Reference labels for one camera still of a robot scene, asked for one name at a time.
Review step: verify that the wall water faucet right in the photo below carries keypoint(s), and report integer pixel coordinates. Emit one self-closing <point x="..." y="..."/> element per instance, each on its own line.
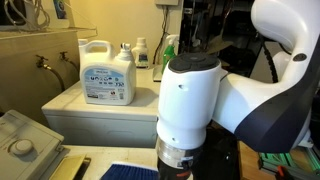
<point x="63" y="57"/>

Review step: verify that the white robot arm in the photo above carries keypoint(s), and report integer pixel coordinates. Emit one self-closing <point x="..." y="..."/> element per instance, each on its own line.
<point x="268" y="117"/>

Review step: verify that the wall water faucet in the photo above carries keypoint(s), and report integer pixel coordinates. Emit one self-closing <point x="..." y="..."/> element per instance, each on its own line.
<point x="41" y="63"/>
<point x="63" y="57"/>

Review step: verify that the green spray bottle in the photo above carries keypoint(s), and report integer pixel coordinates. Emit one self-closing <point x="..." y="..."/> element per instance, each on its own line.
<point x="169" y="52"/>

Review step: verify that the white front-load washing machine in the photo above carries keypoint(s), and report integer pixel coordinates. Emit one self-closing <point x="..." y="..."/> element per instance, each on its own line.
<point x="106" y="113"/>

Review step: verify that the small white bottle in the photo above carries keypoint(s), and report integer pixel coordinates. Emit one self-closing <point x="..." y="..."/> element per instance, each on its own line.
<point x="140" y="52"/>

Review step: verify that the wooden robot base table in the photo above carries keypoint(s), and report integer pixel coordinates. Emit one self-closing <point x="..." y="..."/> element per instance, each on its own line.
<point x="302" y="163"/>

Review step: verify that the wall water faucet left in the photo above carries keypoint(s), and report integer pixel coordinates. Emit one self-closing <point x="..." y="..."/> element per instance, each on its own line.
<point x="41" y="63"/>

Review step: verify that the large white detergent jug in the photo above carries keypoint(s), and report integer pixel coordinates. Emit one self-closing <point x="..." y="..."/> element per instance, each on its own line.
<point x="107" y="78"/>

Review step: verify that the blue white scrub brush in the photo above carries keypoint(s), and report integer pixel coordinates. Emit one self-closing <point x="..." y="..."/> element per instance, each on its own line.
<point x="123" y="171"/>

